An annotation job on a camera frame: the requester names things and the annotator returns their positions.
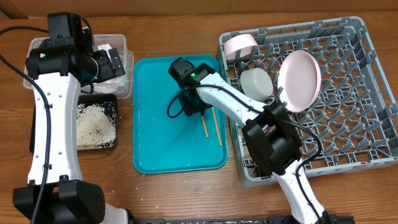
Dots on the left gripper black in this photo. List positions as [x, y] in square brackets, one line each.
[107, 71]

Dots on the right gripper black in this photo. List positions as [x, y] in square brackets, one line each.
[191, 108]

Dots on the white napkin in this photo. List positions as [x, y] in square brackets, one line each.
[118, 86]

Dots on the wooden chopstick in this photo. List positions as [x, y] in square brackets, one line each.
[204, 126]
[216, 126]

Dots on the grey shallow bowl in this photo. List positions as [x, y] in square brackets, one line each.
[256, 84]

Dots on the pink bowl with rice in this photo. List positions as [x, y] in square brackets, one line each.
[243, 42]

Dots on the large white plate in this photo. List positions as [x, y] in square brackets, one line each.
[300, 79]

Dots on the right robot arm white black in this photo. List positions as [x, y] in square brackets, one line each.
[270, 136]

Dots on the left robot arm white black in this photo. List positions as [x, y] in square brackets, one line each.
[55, 191]

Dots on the clear plastic waste bin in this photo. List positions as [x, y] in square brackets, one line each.
[63, 64]

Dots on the black waste tray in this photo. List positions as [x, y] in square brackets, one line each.
[110, 102]

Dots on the grey dishwasher rack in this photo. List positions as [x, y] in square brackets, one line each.
[355, 113]

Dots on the teal serving tray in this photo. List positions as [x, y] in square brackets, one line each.
[164, 140]

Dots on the pile of rice grains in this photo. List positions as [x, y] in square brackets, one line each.
[95, 127]

